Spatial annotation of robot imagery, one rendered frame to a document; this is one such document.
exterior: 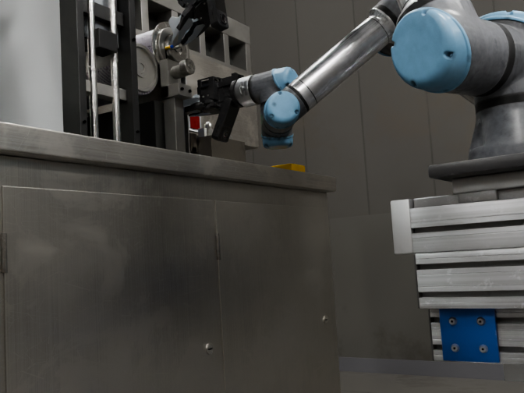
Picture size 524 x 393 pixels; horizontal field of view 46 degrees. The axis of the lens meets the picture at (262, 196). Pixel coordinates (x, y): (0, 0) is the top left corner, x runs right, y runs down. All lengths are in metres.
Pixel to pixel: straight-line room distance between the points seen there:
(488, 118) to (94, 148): 0.62
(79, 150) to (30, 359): 0.32
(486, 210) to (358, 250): 2.70
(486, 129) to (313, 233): 0.72
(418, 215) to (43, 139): 0.60
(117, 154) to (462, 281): 0.59
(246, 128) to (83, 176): 1.53
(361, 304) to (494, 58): 2.83
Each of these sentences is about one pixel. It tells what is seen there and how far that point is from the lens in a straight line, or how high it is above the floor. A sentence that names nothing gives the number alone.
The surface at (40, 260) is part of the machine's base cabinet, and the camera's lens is 0.98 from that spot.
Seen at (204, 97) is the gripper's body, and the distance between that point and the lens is 1.63.
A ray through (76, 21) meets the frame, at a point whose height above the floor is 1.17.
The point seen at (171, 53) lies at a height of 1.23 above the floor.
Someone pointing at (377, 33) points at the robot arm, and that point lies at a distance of 1.45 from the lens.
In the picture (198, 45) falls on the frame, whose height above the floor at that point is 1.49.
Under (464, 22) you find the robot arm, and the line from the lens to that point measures 0.96.
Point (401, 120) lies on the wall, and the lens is 3.64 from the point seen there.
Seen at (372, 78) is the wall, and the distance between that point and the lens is 3.77.
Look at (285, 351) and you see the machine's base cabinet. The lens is 1.49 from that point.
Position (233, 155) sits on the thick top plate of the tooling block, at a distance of 1.76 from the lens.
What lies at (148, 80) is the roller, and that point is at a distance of 1.60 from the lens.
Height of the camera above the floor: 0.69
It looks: 6 degrees up
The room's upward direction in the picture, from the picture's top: 4 degrees counter-clockwise
